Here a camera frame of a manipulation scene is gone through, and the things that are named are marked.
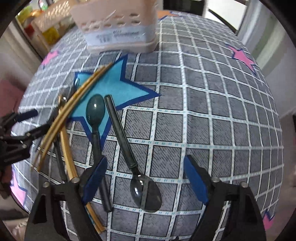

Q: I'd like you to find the teal plastic spoon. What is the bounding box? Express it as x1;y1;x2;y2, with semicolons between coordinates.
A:
86;94;113;213

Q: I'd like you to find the dark grey spoon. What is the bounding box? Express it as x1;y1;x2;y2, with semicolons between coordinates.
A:
104;95;162;212

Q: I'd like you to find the blue patterned bamboo chopstick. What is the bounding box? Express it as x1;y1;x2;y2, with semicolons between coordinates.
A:
60;122;105;233

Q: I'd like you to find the pink plastic stool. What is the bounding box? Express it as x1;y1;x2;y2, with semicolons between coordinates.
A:
0;80;24;116

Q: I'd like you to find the beige plastic storage rack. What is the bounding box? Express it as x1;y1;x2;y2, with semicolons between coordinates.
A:
31;0;79;51

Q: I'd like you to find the grey checkered tablecloth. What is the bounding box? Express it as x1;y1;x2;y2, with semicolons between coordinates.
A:
10;10;285;241

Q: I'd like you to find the pink utensil holder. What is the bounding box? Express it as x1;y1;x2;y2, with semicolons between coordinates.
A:
70;1;158;53

